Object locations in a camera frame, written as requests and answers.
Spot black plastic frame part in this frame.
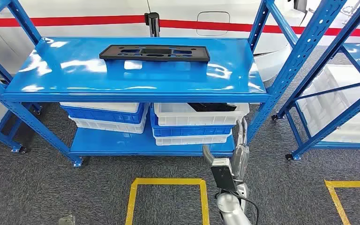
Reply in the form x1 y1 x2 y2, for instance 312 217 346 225
99 44 211 63

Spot black plastic trim part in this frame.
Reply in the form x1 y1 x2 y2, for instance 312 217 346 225
187 102 237 113

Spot yellow floor tape square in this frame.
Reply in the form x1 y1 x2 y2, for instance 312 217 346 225
324 180 360 225
124 178 210 225

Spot white car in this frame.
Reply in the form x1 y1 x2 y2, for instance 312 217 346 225
0 0 360 83

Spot large white plastic crate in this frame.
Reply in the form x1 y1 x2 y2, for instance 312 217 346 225
304 63 360 114
296 93 360 145

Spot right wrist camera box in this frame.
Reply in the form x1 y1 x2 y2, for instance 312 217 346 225
210 157 239 192

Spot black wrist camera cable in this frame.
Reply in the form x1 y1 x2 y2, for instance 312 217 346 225
214 190 259 225

